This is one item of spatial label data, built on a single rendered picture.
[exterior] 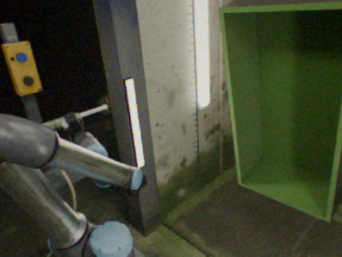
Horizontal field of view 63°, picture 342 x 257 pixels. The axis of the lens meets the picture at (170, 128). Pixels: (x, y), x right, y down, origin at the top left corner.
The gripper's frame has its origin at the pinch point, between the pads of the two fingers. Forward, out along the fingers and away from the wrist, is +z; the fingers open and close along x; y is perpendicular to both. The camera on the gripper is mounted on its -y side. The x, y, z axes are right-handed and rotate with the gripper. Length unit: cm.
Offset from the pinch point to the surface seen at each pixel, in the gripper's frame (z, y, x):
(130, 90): 16.0, 9.6, 42.3
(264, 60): -23, 9, 118
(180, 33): 30, -7, 95
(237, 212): -26, 132, 87
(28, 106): 29.9, -1.1, -12.4
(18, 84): 25.6, -15.8, -11.7
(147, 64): 23, 1, 61
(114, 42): 23, -19, 44
